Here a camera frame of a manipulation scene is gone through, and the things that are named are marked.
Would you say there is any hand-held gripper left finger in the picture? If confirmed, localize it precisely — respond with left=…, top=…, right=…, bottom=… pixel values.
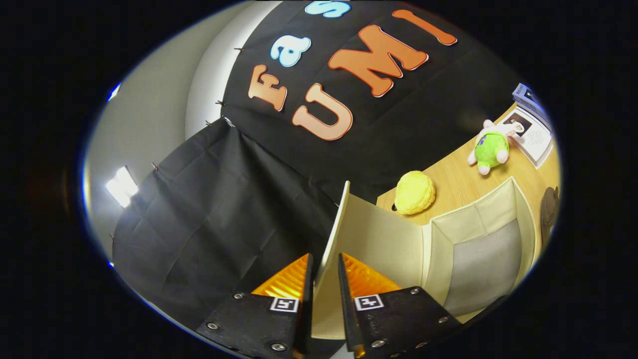
left=196, top=253, right=315, bottom=359

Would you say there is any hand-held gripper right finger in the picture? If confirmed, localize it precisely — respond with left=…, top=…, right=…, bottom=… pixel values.
left=338, top=253, right=462, bottom=359

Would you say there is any cream fabric storage box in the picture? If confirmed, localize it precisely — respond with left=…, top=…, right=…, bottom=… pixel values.
left=312, top=176, right=539, bottom=341

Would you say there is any brown fuzzy shoe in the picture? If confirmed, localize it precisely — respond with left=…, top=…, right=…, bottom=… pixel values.
left=541, top=186, right=560, bottom=245

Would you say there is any black backdrop cloth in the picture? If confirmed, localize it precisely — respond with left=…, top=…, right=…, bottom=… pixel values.
left=111, top=0, right=529, bottom=330

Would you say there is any yellow plush ball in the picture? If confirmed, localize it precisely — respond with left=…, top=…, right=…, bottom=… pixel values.
left=395, top=171, right=436, bottom=215

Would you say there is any green plush toy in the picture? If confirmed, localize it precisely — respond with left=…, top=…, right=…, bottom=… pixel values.
left=468, top=120, right=525, bottom=176

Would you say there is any ceiling light panel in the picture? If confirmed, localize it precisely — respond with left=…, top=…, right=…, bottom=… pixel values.
left=106, top=166, right=139, bottom=208

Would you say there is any white book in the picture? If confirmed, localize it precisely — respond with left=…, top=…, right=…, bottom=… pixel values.
left=502, top=111, right=553, bottom=169

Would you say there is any thin grey book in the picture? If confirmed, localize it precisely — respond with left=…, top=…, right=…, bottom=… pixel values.
left=523, top=102, right=553, bottom=133

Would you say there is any blue book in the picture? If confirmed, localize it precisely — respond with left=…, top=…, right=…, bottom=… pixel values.
left=512, top=83, right=549, bottom=118

